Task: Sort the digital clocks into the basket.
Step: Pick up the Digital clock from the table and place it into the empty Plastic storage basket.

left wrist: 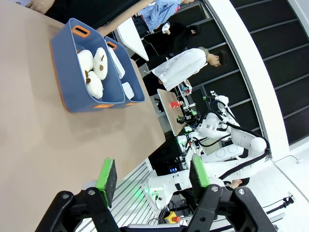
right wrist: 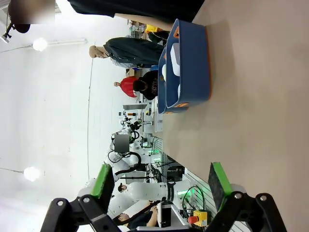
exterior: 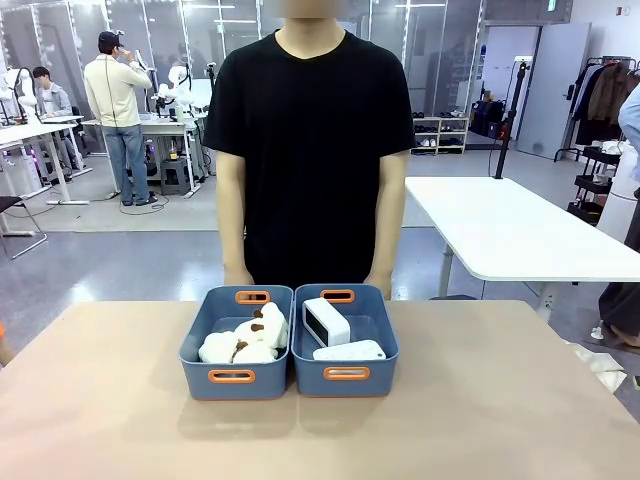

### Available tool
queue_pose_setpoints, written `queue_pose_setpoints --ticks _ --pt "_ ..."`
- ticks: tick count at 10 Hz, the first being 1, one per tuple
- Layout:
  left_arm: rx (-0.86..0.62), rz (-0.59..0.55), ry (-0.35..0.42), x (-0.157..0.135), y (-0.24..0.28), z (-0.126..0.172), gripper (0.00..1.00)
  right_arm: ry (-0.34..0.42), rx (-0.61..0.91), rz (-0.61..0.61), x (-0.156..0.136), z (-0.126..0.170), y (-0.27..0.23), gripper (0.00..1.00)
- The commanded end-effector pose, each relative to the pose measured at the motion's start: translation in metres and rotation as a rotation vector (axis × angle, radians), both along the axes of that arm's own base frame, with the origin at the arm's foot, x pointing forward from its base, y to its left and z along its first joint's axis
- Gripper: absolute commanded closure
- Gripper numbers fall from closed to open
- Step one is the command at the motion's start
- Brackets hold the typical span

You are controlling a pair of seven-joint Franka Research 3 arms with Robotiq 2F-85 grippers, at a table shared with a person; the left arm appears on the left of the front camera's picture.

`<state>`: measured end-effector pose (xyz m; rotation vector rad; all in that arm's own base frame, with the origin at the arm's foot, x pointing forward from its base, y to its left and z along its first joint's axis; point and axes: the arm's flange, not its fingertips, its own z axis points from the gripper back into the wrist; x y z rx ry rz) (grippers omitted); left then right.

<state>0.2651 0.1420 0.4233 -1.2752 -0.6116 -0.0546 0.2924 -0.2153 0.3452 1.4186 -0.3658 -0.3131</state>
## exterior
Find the large white table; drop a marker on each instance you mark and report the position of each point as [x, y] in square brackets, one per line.
[515, 225]

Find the person left forearm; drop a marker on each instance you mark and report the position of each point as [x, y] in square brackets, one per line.
[394, 215]

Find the black utility cart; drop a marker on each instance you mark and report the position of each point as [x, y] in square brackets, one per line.
[595, 180]

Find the grey door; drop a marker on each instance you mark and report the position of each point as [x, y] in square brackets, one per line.
[552, 90]

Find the long white desk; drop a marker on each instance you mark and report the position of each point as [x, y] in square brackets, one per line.
[35, 135]

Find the white shoe rack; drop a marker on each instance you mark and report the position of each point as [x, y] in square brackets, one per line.
[439, 135]

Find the black luggage bags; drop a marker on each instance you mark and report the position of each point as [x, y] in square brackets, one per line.
[487, 119]

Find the beige cloth bag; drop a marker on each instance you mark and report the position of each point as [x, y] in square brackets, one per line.
[600, 370]

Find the black clothes rack with coats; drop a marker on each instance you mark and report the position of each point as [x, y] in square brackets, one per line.
[605, 95]

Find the person right forearm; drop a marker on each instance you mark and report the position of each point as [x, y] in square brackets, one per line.
[231, 215]

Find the black step stool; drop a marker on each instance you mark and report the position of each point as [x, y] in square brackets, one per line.
[176, 177]

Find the black chair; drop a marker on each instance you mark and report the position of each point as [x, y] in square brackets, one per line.
[17, 220]

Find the person in blue shirt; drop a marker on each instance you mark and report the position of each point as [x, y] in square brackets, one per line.
[627, 310]

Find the person left hand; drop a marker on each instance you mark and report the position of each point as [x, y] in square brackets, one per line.
[380, 286]

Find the man in cream sweater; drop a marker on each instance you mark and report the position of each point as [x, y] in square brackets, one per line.
[117, 100]

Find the white workbench desk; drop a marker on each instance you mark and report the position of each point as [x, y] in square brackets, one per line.
[165, 127]

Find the black tripod stand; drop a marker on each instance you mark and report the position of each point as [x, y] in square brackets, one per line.
[507, 125]

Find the person right hand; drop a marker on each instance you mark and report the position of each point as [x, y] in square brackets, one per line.
[239, 279]

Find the seated person grey jacket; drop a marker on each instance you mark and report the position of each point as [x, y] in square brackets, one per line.
[52, 97]

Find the person in black t-shirt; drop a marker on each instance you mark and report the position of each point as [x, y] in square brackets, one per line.
[310, 150]

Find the white cylinder pedestal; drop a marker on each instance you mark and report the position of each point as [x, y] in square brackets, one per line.
[620, 200]

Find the white digital clock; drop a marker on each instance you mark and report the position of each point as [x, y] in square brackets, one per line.
[327, 322]
[350, 351]

